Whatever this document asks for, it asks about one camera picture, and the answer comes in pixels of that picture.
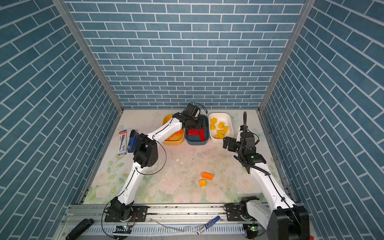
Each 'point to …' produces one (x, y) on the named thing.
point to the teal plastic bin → (192, 140)
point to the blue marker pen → (203, 228)
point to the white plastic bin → (225, 117)
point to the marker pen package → (122, 142)
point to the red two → (200, 132)
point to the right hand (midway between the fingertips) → (230, 138)
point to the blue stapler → (133, 139)
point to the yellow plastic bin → (176, 139)
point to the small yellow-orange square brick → (203, 182)
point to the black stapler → (80, 229)
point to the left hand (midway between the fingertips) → (202, 124)
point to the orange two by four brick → (207, 176)
